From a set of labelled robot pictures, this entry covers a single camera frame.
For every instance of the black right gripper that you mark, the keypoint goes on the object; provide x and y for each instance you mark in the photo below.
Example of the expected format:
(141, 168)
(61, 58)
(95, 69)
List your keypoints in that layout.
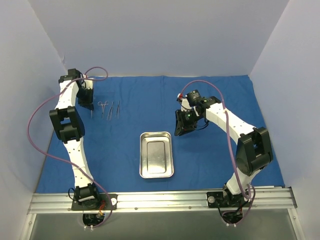
(181, 122)

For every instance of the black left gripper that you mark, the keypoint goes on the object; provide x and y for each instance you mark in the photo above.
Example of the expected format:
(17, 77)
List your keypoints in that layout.
(86, 102)

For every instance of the steel tweezers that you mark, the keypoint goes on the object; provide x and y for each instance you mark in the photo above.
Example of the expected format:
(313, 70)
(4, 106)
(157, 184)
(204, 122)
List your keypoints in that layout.
(118, 110)
(110, 112)

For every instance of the stainless steel instrument tray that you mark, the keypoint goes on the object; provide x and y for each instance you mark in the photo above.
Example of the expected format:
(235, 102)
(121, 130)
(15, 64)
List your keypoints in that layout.
(156, 155)

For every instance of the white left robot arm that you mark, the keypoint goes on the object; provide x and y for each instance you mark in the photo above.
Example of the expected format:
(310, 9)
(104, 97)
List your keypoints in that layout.
(69, 128)

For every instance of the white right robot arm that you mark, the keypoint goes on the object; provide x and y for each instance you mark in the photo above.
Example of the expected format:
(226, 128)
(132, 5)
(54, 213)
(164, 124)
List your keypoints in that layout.
(253, 145)

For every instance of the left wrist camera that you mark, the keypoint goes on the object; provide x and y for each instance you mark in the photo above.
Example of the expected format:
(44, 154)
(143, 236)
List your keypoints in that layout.
(73, 73)

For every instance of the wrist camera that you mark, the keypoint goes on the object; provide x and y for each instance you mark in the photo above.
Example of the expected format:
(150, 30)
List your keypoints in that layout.
(73, 73)
(193, 96)

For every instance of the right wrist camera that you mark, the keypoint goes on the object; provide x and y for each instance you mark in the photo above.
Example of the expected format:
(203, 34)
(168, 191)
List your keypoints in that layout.
(193, 96)

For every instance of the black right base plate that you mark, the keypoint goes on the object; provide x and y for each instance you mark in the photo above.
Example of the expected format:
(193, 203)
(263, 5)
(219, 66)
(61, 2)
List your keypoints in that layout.
(224, 199)

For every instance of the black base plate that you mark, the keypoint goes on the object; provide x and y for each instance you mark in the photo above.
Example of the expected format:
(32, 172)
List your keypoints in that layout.
(224, 199)
(95, 205)

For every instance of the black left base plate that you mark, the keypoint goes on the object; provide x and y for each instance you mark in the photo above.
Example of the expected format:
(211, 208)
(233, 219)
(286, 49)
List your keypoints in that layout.
(95, 205)

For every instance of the aluminium front rail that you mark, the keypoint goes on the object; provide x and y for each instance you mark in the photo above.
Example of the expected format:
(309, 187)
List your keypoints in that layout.
(266, 198)

